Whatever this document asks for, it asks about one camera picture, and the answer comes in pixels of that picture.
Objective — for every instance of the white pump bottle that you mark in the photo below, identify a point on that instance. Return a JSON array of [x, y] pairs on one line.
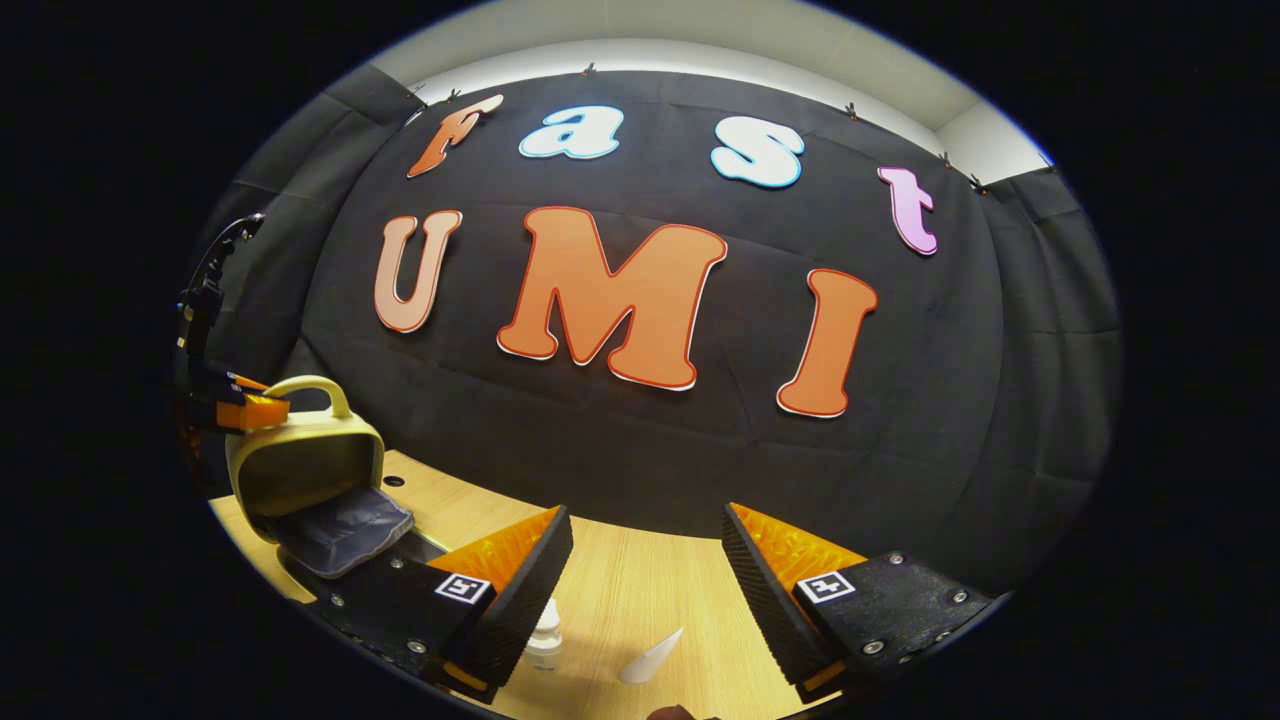
[[545, 640]]

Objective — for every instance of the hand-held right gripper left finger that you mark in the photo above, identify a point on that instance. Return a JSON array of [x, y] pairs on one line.
[[520, 600]]

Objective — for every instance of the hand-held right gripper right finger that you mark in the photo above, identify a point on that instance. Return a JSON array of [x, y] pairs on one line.
[[765, 600]]

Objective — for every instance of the white squeeze tube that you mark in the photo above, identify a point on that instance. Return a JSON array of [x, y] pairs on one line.
[[650, 660]]

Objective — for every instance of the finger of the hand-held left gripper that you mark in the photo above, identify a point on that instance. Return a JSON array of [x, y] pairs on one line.
[[248, 384], [255, 414]]

